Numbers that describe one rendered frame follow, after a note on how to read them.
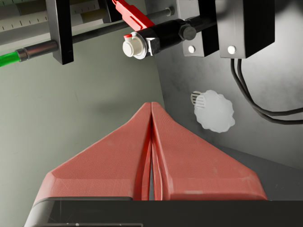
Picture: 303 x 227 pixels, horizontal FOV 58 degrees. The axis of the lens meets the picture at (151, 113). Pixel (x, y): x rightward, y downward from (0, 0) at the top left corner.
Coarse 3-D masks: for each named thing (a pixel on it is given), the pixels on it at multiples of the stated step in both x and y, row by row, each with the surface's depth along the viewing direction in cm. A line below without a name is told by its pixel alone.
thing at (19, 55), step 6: (6, 54) 38; (12, 54) 38; (18, 54) 38; (24, 54) 39; (0, 60) 37; (6, 60) 37; (12, 60) 38; (18, 60) 39; (24, 60) 39; (0, 66) 37
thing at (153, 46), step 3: (153, 39) 25; (156, 39) 26; (150, 42) 25; (153, 42) 25; (156, 42) 26; (150, 45) 25; (153, 45) 26; (156, 45) 26; (150, 48) 25; (153, 48) 26; (156, 48) 26; (159, 48) 26; (150, 51) 26; (153, 51) 26; (156, 51) 26; (159, 51) 26; (153, 54) 26
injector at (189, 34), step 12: (168, 24) 29; (180, 24) 30; (192, 24) 32; (204, 24) 33; (132, 36) 28; (144, 36) 27; (156, 36) 28; (168, 36) 29; (180, 36) 30; (192, 36) 28; (144, 48) 27
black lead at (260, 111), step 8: (232, 64) 36; (240, 64) 35; (232, 72) 35; (240, 72) 35; (240, 80) 34; (240, 88) 33; (248, 96) 32; (256, 104) 30; (264, 112) 30; (272, 112) 29; (280, 112) 29; (288, 112) 29; (296, 112) 29; (272, 120) 30; (280, 120) 30; (288, 120) 30; (296, 120) 30
